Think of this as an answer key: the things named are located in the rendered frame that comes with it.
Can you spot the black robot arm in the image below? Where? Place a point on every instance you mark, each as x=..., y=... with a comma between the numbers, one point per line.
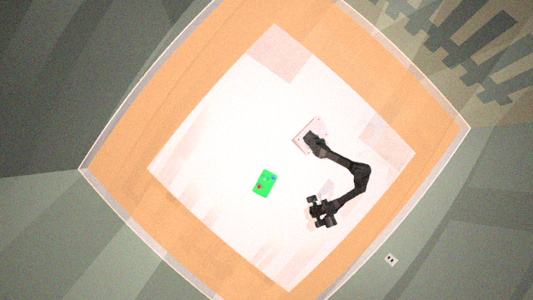
x=361, y=172

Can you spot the green circuit board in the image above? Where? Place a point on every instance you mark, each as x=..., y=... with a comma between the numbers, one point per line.
x=265, y=183

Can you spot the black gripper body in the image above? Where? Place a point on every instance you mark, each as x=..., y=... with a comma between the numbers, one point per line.
x=320, y=222

